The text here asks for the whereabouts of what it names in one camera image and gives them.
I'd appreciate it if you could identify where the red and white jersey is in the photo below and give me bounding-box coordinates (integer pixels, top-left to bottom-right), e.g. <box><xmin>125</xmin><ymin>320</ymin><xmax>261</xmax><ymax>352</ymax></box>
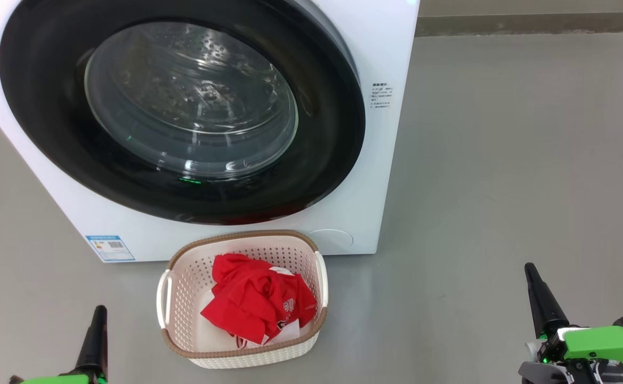
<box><xmin>200</xmin><ymin>253</ymin><xmax>318</xmax><ymax>350</ymax></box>

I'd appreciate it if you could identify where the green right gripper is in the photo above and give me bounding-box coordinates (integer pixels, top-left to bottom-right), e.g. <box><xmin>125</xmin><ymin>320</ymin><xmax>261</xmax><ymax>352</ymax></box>
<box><xmin>524</xmin><ymin>262</ymin><xmax>623</xmax><ymax>373</ymax></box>

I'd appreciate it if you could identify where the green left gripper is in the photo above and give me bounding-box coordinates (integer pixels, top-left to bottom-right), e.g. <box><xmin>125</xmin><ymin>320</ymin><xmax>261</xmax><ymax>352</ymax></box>
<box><xmin>7</xmin><ymin>305</ymin><xmax>109</xmax><ymax>384</ymax></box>

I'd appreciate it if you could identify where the round drain filter cover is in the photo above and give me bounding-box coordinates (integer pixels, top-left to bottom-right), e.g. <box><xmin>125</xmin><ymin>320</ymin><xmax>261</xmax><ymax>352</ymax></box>
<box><xmin>307</xmin><ymin>228</ymin><xmax>354</xmax><ymax>252</ymax></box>

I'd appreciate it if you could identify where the beige perforated laundry basket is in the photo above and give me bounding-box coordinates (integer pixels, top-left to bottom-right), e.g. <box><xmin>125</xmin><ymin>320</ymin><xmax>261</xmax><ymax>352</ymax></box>
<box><xmin>156</xmin><ymin>230</ymin><xmax>329</xmax><ymax>370</ymax></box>

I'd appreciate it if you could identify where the grey wall baseboard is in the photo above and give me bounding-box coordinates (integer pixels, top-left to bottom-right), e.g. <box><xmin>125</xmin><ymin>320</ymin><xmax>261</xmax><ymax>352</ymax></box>
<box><xmin>415</xmin><ymin>12</ymin><xmax>623</xmax><ymax>37</ymax></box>

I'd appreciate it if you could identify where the small printed text sticker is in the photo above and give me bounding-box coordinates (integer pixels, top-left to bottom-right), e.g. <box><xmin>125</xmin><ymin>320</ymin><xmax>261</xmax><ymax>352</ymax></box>
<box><xmin>371</xmin><ymin>81</ymin><xmax>395</xmax><ymax>110</ymax></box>

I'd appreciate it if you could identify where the white washing machine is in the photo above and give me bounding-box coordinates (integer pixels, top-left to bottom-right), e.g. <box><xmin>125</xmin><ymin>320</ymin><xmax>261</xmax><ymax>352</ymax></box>
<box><xmin>0</xmin><ymin>0</ymin><xmax>421</xmax><ymax>263</ymax></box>

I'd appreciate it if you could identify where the round washing machine door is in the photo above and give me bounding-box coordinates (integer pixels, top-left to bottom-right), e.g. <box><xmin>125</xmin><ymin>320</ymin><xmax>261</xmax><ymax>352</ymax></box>
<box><xmin>0</xmin><ymin>0</ymin><xmax>366</xmax><ymax>226</ymax></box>

